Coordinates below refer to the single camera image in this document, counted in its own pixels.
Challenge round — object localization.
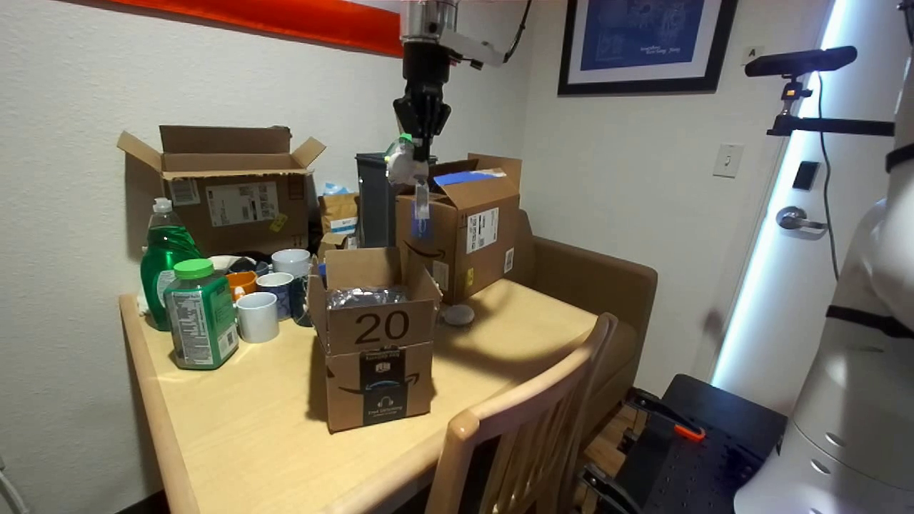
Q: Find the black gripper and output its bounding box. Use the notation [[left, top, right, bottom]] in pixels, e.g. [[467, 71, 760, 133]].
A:
[[394, 0, 459, 161]]

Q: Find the large cardboard box blue tape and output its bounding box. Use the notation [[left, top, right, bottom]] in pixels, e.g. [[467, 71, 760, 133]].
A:
[[391, 151, 524, 309]]

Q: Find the open brown cardboard box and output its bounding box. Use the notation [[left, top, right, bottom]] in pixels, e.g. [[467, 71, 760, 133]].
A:
[[113, 123, 329, 258]]

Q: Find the small cardboard box marked 20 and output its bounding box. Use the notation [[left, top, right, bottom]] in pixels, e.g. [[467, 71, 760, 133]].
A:
[[306, 242, 444, 438]]

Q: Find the black trash bin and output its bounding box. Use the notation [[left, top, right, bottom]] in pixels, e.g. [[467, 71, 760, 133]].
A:
[[354, 151, 400, 252]]

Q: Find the white mug blue band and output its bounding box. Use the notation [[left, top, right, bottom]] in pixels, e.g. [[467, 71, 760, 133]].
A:
[[267, 245, 314, 282]]

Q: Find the dark mug white rim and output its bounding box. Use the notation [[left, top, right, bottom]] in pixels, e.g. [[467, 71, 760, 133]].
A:
[[253, 270, 301, 323]]

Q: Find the wooden chair right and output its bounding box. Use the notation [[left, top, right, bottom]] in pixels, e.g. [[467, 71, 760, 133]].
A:
[[509, 235, 660, 382]]

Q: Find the wooden chair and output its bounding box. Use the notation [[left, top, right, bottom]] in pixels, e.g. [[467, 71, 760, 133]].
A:
[[509, 235, 660, 382], [421, 310, 639, 514]]

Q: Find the framed blue picture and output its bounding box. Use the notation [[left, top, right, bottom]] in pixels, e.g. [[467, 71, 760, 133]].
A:
[[556, 0, 738, 98]]

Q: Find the orange mug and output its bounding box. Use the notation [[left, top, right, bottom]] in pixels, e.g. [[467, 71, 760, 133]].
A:
[[226, 268, 261, 299]]

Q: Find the plain white mug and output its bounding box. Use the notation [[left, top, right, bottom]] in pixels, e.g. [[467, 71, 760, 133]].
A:
[[231, 288, 281, 346]]

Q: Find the green dish soap bottle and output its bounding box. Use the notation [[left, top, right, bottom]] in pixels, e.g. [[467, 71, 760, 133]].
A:
[[137, 195, 207, 333]]

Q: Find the green lidded jar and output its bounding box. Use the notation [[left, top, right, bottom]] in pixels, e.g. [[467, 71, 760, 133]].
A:
[[163, 258, 239, 372]]

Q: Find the white door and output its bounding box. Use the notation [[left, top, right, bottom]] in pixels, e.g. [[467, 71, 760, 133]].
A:
[[711, 0, 894, 395]]

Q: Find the black door lock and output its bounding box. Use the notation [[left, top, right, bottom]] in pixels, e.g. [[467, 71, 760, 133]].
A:
[[790, 156, 821, 191]]

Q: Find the black robot cart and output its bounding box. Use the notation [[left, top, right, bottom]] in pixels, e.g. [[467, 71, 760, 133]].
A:
[[579, 372, 794, 514]]

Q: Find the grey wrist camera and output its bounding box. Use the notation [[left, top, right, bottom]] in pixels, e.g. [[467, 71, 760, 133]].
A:
[[453, 0, 533, 68]]

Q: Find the red wall banner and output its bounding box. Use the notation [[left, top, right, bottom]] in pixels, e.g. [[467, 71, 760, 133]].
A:
[[66, 0, 407, 61]]

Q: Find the white light switch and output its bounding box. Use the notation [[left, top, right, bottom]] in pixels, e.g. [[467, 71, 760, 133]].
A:
[[711, 139, 748, 181]]

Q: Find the black camera on stand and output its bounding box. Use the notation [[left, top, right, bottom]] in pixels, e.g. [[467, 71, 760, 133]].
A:
[[741, 42, 897, 136]]

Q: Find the metal door handle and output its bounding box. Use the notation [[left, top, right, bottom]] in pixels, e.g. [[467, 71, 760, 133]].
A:
[[773, 203, 828, 238]]

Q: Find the orange handled clamp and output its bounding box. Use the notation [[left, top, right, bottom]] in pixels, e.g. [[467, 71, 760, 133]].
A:
[[669, 420, 708, 448]]

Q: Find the black camera cable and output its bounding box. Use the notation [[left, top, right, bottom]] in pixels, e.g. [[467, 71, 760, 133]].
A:
[[810, 132, 846, 288]]

